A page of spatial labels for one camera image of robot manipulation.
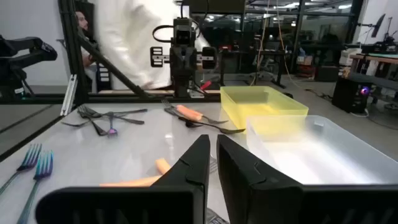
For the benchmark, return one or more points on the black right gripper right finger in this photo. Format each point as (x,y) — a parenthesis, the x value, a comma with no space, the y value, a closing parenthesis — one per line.
(248,193)

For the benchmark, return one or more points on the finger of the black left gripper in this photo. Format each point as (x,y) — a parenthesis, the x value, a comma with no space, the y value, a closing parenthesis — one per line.
(176,63)
(190,63)

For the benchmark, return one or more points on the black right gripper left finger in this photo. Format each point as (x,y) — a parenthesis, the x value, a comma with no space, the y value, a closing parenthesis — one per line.
(186,193)

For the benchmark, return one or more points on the iridescent fork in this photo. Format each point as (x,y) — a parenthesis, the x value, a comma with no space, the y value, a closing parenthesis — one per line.
(31,157)
(112,132)
(43,168)

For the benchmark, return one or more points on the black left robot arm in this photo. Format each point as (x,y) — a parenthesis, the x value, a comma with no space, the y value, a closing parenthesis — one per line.
(183,87)

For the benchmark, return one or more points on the red tool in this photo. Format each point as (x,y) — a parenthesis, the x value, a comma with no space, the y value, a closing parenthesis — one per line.
(206,85)

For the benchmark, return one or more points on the black desk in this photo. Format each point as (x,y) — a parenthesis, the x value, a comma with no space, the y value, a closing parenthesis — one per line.
(252,51)

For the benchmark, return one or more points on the person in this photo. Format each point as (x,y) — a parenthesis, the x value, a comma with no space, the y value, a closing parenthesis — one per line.
(130,37)
(81,21)

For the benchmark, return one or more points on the yellow plastic bin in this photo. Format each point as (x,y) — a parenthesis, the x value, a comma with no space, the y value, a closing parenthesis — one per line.
(248,102)

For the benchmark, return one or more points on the black drawer cabinet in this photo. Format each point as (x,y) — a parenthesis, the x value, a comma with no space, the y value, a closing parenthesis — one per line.
(103,77)

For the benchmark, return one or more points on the clear plastic bin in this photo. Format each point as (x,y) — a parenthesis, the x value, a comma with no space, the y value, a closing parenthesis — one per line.
(326,161)

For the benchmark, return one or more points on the black computer tower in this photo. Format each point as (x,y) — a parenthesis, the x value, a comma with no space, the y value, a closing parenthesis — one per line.
(345,96)

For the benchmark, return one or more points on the white box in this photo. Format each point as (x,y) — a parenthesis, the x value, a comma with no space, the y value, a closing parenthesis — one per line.
(349,57)

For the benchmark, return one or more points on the wooden workbench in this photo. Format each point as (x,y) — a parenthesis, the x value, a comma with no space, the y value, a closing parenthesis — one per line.
(373,59)

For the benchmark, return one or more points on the black lamp on stand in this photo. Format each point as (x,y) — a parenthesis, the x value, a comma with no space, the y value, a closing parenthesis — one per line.
(378,26)

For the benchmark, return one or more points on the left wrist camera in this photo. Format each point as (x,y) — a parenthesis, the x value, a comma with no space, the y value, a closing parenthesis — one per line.
(183,35)

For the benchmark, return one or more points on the black diagonal frame brace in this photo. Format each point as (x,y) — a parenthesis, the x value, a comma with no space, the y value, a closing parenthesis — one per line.
(118,73)

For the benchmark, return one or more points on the black frame post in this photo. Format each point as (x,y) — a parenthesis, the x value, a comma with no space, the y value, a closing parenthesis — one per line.
(73,62)

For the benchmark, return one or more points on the silver aluminium rail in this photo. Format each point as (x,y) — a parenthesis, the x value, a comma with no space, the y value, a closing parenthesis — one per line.
(69,95)

